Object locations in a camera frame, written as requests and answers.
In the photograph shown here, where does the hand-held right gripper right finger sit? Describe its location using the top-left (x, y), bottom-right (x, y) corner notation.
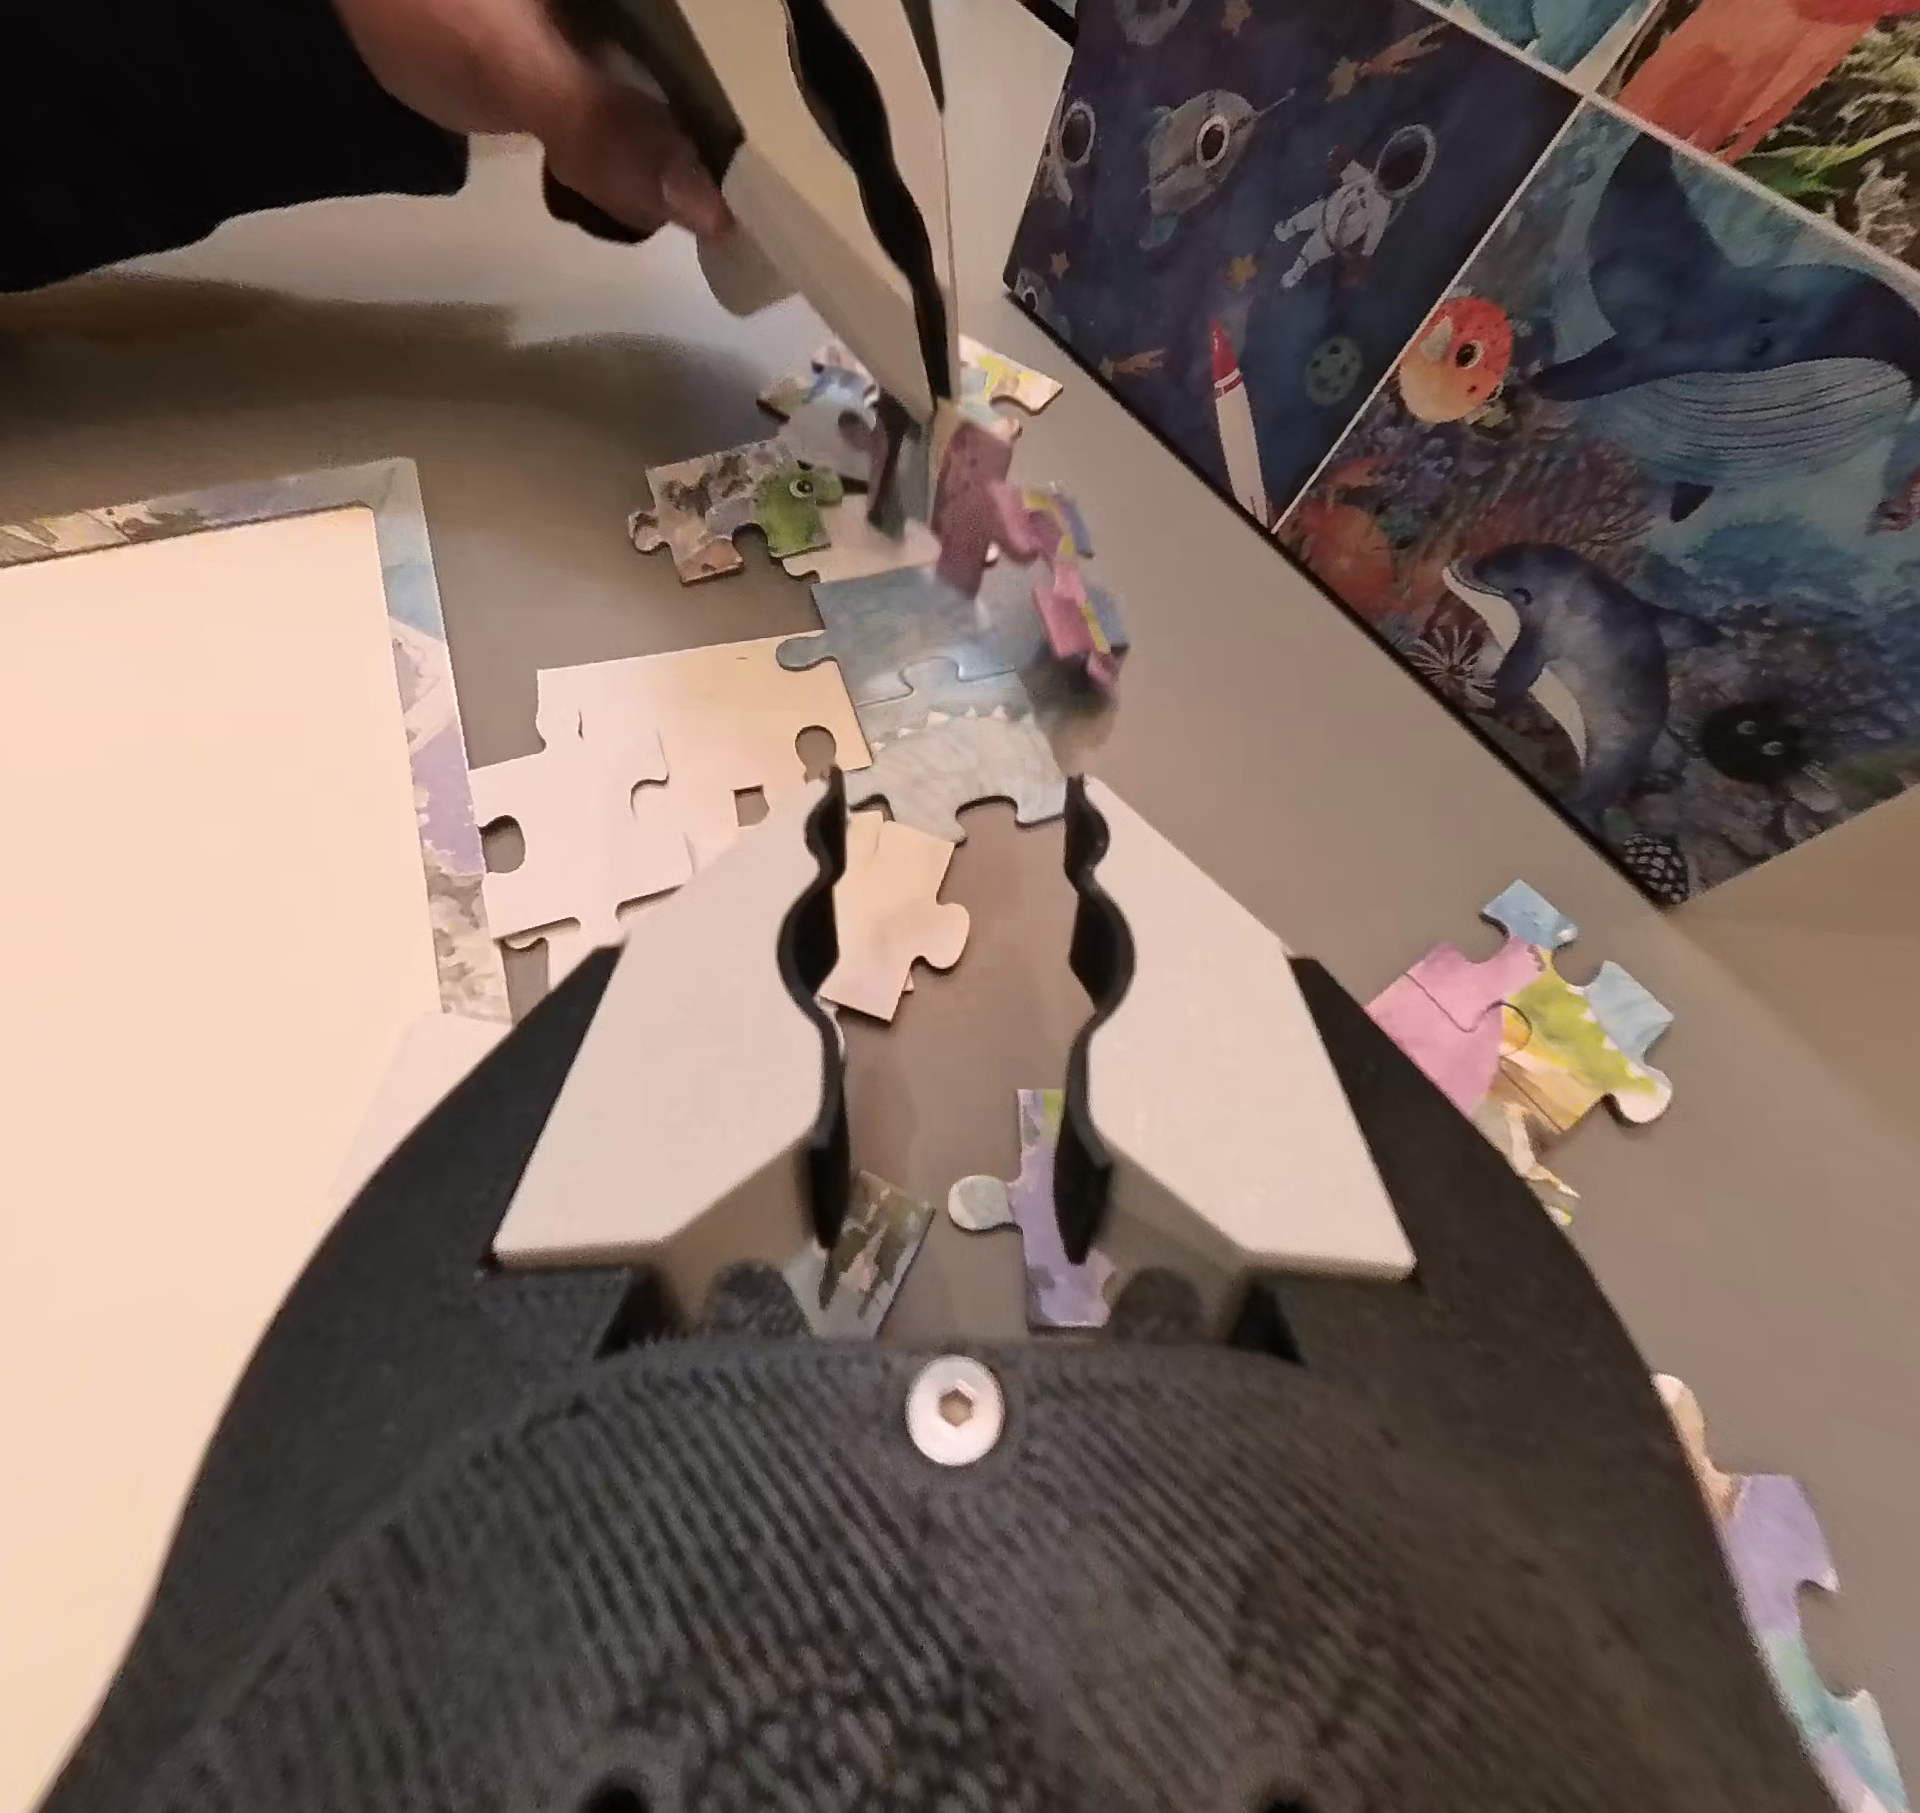
top-left (1058, 776), bottom-right (1418, 1284)

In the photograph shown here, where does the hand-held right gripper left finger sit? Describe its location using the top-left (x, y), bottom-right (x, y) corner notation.
top-left (490, 766), bottom-right (852, 1307)

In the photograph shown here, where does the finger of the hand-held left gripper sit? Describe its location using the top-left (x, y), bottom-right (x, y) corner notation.
top-left (762, 0), bottom-right (965, 406)
top-left (515, 0), bottom-right (936, 415)

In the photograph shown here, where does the pink yellow joined jigsaw piece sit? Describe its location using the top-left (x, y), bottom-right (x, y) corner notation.
top-left (867, 403), bottom-right (1130, 712)

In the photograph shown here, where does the pile of jigsaw pieces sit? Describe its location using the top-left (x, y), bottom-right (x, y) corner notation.
top-left (473, 334), bottom-right (1894, 1813)

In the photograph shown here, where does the puzzle tray with painted border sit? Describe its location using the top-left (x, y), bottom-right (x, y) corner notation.
top-left (0, 459), bottom-right (516, 1813)

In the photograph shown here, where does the person's left forearm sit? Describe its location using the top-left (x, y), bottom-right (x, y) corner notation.
top-left (0, 0), bottom-right (470, 294)

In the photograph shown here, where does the person's left hand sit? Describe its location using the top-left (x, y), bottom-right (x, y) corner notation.
top-left (305, 0), bottom-right (739, 250)

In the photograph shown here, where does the illustrated puzzle box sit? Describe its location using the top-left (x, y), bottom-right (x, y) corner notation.
top-left (1003, 0), bottom-right (1920, 911)

